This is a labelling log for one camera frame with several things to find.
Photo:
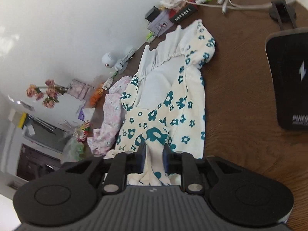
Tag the cream teal-flowered garment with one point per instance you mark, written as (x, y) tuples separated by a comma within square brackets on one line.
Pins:
[(173, 101)]

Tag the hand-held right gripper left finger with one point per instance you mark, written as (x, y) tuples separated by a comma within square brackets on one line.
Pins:
[(142, 157)]

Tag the dark cabinet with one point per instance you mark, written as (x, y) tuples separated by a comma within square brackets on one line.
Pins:
[(36, 161)]

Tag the pink floral garment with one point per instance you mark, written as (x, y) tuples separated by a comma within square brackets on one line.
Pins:
[(112, 115)]

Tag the black power bank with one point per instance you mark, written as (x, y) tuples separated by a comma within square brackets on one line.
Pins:
[(288, 81)]

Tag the pink rose bouquet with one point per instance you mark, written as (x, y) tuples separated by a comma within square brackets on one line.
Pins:
[(48, 93)]

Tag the small green packet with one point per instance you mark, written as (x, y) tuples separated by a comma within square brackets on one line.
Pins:
[(115, 74)]

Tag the green tissue pack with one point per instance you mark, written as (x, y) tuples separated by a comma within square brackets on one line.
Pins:
[(151, 36)]

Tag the black phone stand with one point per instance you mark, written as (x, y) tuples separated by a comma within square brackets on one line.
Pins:
[(282, 12)]

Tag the grey refrigerator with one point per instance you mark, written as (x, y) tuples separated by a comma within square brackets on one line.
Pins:
[(44, 132)]

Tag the red and black box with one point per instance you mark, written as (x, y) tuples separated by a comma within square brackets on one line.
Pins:
[(184, 14)]

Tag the white robot lamp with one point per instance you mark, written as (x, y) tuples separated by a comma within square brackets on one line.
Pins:
[(108, 61)]

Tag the black charger adapter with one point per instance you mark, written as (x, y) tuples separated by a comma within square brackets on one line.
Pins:
[(152, 14)]

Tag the purple tissue pack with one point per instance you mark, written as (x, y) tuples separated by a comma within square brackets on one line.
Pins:
[(86, 113)]

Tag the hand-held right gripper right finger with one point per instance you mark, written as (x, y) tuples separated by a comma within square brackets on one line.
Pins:
[(165, 160)]

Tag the checkered snack packet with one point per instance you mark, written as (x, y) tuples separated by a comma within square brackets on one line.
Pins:
[(83, 131)]

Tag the yellow box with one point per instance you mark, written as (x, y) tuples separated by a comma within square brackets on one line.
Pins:
[(20, 119)]

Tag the green plastic bag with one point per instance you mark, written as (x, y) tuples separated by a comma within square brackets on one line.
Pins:
[(74, 149)]

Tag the lilac tin box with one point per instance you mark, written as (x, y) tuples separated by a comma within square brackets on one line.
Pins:
[(160, 24)]

